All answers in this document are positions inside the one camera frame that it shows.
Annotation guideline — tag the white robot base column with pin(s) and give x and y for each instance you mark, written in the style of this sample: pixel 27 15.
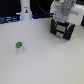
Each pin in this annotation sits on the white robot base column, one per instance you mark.
pixel 26 13

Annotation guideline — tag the black kcup holder drawer box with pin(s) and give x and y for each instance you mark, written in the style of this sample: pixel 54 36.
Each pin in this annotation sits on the black kcup holder drawer box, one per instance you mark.
pixel 62 29

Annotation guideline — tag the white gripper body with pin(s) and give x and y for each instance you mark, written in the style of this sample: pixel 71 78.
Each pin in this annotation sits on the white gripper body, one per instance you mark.
pixel 67 10

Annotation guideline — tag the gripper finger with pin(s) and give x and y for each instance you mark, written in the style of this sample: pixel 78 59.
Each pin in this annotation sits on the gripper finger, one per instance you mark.
pixel 54 26
pixel 71 29

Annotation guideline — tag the white kcup with green lid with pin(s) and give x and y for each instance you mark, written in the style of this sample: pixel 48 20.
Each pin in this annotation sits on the white kcup with green lid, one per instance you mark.
pixel 19 47

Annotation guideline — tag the dark keyboard at left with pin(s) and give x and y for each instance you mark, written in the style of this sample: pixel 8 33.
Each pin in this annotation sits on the dark keyboard at left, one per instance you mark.
pixel 9 19

